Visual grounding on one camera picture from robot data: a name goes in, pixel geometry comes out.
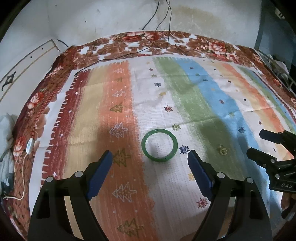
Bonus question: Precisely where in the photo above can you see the colourful striped cloth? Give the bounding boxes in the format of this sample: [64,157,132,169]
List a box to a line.
[34,56,295,240]

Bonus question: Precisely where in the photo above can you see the white switch with cord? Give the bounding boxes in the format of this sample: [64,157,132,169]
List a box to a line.
[3,138,35,201]

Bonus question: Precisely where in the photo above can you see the red floral bedsheet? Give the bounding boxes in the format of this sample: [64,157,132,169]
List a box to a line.
[1,31,295,240]

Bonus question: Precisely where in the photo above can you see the black power cable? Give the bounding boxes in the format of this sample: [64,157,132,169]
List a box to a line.
[74,0,186,75]

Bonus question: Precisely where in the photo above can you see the green jade bangle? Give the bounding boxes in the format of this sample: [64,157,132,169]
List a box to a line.
[141,128,178,163]

